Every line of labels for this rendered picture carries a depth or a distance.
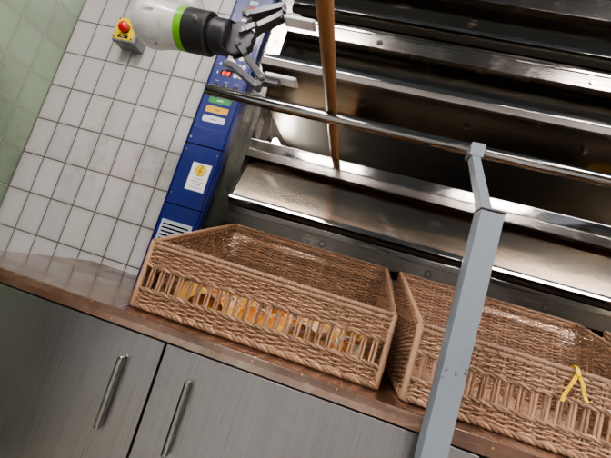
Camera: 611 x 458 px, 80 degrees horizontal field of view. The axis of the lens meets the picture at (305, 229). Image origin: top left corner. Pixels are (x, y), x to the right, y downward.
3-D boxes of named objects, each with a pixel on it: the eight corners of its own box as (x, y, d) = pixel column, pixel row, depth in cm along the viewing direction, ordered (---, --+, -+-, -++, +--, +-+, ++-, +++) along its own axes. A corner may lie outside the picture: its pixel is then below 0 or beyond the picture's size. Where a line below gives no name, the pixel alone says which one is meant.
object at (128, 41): (121, 49, 149) (129, 28, 150) (143, 54, 148) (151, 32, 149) (109, 37, 142) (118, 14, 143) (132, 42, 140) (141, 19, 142)
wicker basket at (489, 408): (374, 353, 116) (396, 269, 119) (561, 414, 108) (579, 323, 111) (395, 401, 68) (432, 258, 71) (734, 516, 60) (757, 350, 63)
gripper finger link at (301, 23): (285, 26, 81) (286, 23, 81) (315, 32, 80) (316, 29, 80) (283, 16, 78) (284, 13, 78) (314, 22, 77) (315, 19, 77)
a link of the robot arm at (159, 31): (122, 47, 82) (115, -10, 76) (156, 43, 93) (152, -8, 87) (177, 60, 80) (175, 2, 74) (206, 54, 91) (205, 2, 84)
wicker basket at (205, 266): (207, 298, 126) (232, 222, 129) (367, 351, 117) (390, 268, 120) (122, 304, 78) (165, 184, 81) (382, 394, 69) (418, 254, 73)
